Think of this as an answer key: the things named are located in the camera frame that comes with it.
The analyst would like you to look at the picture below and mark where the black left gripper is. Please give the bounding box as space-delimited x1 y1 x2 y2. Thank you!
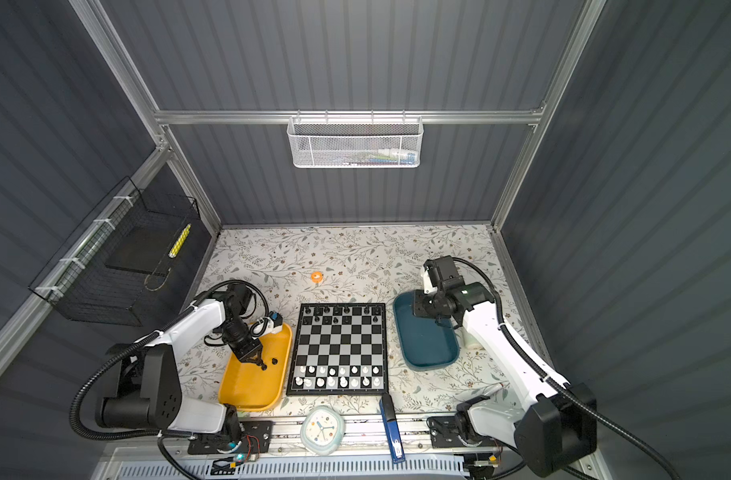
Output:
220 320 264 363

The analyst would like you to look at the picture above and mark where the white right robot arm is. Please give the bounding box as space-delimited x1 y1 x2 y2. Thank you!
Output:
413 256 597 478

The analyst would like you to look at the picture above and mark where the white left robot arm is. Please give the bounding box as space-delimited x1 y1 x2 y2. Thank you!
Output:
95 280 271 434

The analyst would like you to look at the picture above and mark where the yellow tray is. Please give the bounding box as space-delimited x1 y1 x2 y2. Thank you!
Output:
218 324 293 412

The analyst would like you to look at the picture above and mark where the teal tray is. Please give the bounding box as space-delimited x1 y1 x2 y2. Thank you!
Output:
393 292 459 371

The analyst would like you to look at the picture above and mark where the black and white chessboard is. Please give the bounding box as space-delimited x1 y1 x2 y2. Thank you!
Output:
287 303 389 396

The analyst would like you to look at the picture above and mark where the pale green clock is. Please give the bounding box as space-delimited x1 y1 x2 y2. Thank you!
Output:
301 405 346 456

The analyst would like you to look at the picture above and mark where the blue stapler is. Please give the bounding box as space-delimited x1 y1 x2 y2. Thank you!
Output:
379 393 405 464

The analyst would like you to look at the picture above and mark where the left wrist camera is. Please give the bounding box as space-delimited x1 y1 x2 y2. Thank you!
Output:
252 311 284 338

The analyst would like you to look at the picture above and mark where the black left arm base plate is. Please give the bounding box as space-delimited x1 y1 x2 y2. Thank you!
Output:
188 421 274 455

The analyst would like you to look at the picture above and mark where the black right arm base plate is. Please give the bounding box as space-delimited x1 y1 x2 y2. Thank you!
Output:
425 415 501 448

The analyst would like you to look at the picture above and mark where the black wire basket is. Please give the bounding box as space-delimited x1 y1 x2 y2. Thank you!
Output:
30 182 207 327

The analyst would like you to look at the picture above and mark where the black corrugated left cable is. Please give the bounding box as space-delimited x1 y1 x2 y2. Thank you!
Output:
68 278 271 442

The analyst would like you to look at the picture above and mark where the white wire basket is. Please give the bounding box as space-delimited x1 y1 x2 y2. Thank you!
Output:
287 118 425 169

